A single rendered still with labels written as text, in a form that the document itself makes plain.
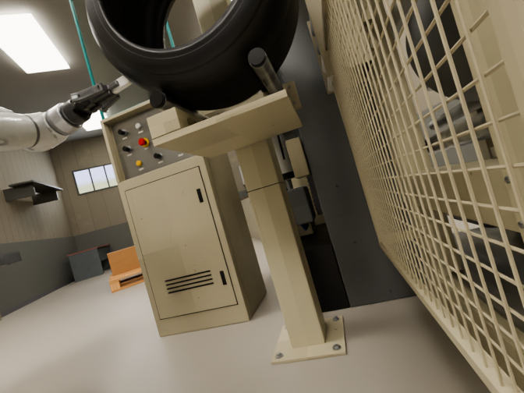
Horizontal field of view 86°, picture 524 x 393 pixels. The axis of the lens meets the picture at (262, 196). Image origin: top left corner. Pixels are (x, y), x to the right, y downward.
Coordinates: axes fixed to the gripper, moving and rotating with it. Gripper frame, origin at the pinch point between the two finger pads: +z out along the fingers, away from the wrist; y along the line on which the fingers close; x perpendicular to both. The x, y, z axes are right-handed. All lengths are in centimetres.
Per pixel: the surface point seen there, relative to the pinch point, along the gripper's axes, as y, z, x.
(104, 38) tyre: -11.9, 7.5, -4.4
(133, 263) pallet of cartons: 271, -253, 48
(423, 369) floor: 9, 47, 110
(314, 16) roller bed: 21, 62, 1
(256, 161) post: 27.6, 23.4, 34.3
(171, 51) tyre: -12.4, 23.4, 8.9
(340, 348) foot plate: 23, 26, 106
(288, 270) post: 28, 18, 76
